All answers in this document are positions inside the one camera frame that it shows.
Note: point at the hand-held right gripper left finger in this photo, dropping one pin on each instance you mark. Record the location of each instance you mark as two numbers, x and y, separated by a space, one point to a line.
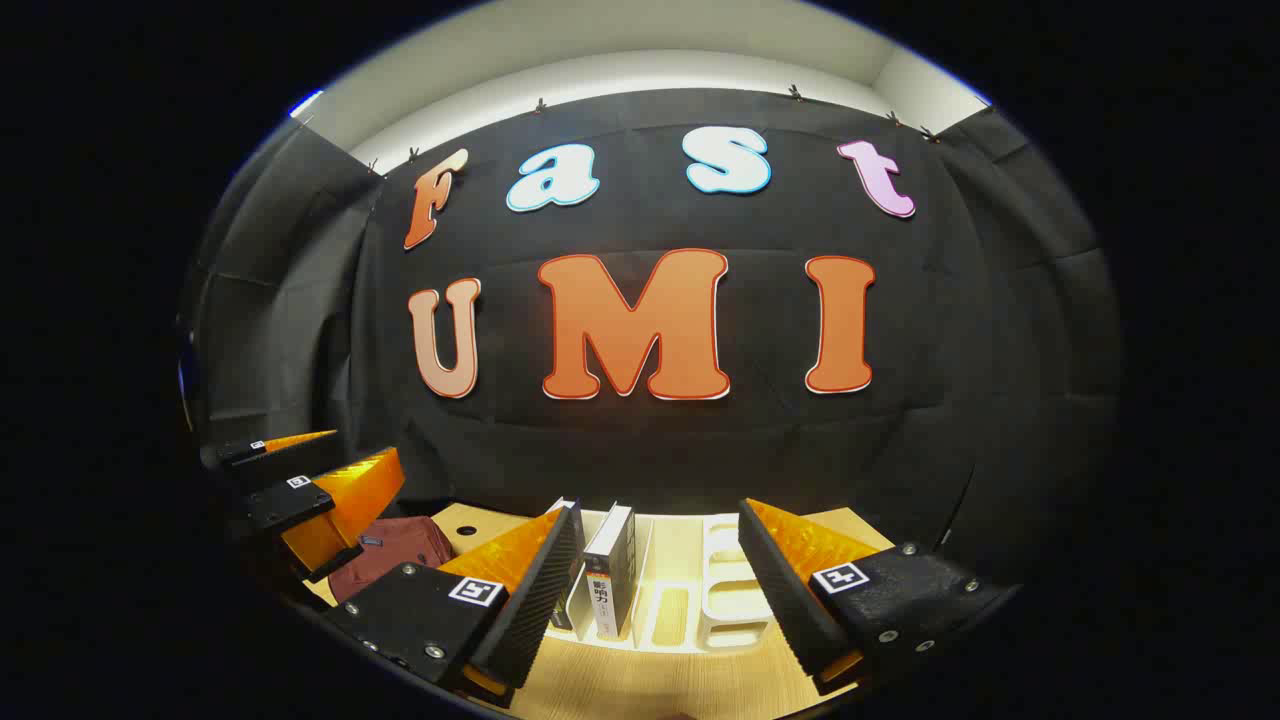
535 600

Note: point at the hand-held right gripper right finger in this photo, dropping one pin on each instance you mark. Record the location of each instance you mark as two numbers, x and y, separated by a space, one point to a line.
785 590

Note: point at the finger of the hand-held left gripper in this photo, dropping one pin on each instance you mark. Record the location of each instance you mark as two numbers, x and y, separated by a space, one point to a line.
290 505
240 452

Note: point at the white plastic bookshelf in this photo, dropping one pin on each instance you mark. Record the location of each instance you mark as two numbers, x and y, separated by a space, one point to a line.
730 600

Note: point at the blue spine book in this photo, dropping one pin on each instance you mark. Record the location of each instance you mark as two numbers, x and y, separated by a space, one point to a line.
566 503

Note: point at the maroon schoolbag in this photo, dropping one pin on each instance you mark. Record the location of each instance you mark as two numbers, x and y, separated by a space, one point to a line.
400 550

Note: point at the black backdrop cloth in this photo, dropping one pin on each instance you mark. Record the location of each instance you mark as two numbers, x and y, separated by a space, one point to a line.
700 440

